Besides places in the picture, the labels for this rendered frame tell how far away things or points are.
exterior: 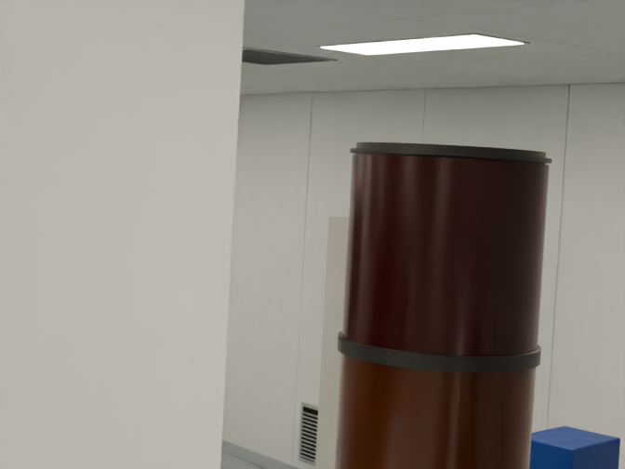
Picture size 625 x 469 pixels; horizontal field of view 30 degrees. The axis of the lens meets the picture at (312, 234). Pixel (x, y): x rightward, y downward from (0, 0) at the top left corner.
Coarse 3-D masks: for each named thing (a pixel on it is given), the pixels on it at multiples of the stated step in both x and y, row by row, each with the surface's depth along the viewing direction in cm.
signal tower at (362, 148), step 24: (360, 144) 28; (384, 144) 27; (408, 144) 27; (432, 144) 27; (384, 360) 27; (408, 360) 27; (432, 360) 27; (456, 360) 27; (480, 360) 27; (504, 360) 27; (528, 360) 28
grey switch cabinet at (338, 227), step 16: (336, 224) 791; (336, 240) 791; (336, 256) 791; (336, 272) 791; (336, 288) 791; (336, 304) 790; (336, 320) 790; (336, 336) 790; (336, 352) 790; (336, 368) 790; (320, 384) 803; (336, 384) 790; (320, 400) 803; (336, 400) 789; (320, 416) 802; (336, 416) 789; (320, 432) 802; (336, 432) 789; (320, 448) 802; (320, 464) 802
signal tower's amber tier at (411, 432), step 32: (352, 384) 28; (384, 384) 27; (416, 384) 27; (448, 384) 27; (480, 384) 27; (512, 384) 27; (352, 416) 28; (384, 416) 27; (416, 416) 27; (448, 416) 27; (480, 416) 27; (512, 416) 28; (352, 448) 28; (384, 448) 27; (416, 448) 27; (448, 448) 27; (480, 448) 27; (512, 448) 28
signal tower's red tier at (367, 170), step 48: (384, 192) 27; (432, 192) 27; (480, 192) 27; (528, 192) 27; (384, 240) 27; (432, 240) 27; (480, 240) 27; (528, 240) 27; (384, 288) 27; (432, 288) 27; (480, 288) 27; (528, 288) 28; (384, 336) 27; (432, 336) 27; (480, 336) 27; (528, 336) 28
